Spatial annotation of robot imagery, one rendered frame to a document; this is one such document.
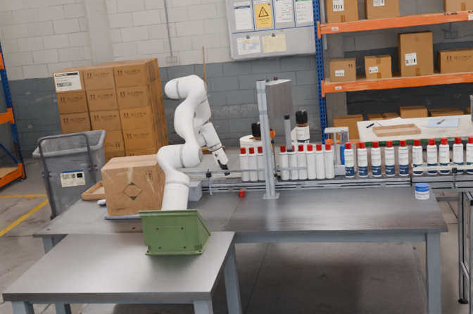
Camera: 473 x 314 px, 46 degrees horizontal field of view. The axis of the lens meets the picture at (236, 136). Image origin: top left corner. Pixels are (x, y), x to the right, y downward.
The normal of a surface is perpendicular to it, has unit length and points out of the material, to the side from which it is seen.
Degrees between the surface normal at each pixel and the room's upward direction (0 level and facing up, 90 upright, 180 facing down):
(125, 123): 90
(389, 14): 90
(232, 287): 90
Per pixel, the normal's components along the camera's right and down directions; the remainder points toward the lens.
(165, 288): -0.10, -0.97
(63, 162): 0.17, 0.26
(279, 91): 0.68, 0.09
